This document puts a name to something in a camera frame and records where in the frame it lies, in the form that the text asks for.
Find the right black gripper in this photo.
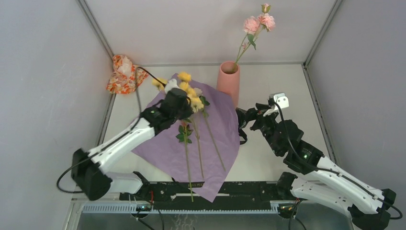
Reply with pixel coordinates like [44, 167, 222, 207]
[235, 103, 282, 156]

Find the cream rose stem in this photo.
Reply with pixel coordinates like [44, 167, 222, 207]
[192, 88, 226, 171]

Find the green leafy bud stem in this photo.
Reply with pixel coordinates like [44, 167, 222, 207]
[176, 120, 194, 203]

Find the yellow rose stem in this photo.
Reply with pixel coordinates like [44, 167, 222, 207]
[151, 71, 205, 180]

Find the pink paper flower bouquet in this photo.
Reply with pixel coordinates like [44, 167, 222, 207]
[133, 72, 240, 202]

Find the pink rose stem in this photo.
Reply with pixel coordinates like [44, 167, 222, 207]
[231, 3, 276, 73]

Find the black printed ribbon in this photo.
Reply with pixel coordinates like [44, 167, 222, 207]
[171, 108, 248, 188]

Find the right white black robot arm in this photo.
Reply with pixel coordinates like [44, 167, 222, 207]
[236, 102, 396, 230]

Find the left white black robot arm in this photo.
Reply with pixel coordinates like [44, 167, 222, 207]
[71, 88, 192, 201]

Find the pink cylindrical vase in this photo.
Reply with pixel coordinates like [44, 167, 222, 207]
[216, 61, 240, 108]

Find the orange floral crumpled cloth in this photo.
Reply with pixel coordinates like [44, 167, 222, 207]
[106, 55, 149, 94]

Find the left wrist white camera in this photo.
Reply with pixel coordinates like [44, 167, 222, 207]
[164, 79, 179, 94]

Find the wrist white camera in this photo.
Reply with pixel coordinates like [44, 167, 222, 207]
[263, 92, 289, 117]
[164, 79, 179, 94]

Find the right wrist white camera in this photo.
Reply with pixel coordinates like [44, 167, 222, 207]
[263, 92, 289, 117]

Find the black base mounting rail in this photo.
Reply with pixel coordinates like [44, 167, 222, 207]
[136, 181, 296, 211]

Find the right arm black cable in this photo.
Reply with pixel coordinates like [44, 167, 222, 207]
[269, 98, 404, 220]

